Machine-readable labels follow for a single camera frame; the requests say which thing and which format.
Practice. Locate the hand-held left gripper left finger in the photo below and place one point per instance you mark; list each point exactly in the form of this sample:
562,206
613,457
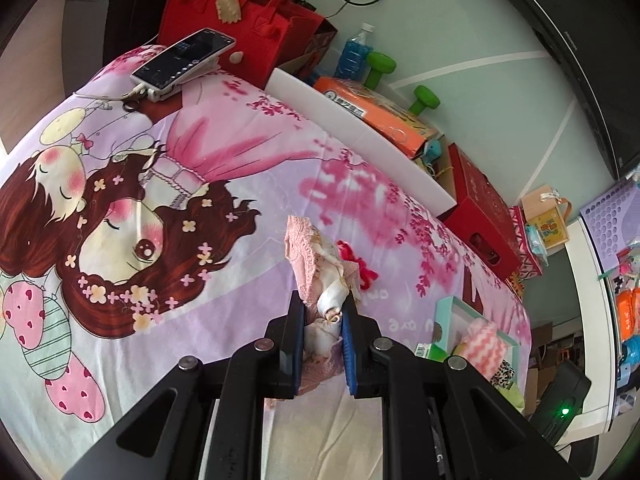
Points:
297,340

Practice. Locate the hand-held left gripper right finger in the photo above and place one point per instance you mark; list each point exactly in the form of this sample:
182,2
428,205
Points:
350,355

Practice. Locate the black white patterned scrunchie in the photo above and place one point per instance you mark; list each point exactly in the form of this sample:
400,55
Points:
505,374

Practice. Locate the pink lace cloth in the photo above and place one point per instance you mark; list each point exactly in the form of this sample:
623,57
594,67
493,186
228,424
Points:
315,260

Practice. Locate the teal rimmed white box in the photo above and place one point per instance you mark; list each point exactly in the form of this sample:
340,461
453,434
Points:
450,315

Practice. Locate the pink white chevron cloth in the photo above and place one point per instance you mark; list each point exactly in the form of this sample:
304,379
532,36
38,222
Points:
487,347

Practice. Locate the red ribbon bow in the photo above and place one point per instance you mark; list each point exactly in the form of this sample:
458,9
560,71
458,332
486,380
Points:
367,272

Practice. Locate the blue round container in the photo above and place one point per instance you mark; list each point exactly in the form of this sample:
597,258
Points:
631,357

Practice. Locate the white desk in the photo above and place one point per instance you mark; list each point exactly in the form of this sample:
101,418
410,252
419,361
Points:
595,320

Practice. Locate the orange pouch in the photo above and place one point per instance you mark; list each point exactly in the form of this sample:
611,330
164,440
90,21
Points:
629,312

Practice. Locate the red gold printed packet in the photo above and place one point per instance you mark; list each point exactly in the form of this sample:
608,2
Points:
516,282

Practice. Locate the colourful toy packet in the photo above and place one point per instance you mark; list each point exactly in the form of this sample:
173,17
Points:
629,267

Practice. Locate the light blue tissue pack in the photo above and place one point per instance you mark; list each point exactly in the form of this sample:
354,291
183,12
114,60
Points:
537,242

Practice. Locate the red patterned tin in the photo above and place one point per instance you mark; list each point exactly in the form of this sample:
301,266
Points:
520,245

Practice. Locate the purple perforated basket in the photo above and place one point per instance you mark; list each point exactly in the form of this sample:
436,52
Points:
610,215

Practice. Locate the red gift box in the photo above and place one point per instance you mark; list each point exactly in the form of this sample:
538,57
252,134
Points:
480,210

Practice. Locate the white foam board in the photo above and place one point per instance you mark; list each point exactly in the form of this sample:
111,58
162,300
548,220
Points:
350,125

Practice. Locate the orange cardboard box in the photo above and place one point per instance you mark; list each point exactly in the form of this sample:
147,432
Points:
370,105

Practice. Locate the green dumbbell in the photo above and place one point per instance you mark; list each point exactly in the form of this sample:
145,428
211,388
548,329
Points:
380,67
425,100

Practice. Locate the white phone stand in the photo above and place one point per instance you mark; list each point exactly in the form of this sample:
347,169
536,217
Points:
165,92

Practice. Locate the blue water bottle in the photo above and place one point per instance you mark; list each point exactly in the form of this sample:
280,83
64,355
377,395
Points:
354,55

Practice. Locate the dark red paper bag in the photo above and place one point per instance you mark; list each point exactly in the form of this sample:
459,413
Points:
310,45

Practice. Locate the smartphone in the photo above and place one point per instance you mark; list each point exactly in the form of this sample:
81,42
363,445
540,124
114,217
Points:
185,55

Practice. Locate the red felt bag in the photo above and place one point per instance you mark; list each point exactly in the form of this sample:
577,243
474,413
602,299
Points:
200,10

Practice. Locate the black television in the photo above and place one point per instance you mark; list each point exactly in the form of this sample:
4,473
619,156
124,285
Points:
575,35

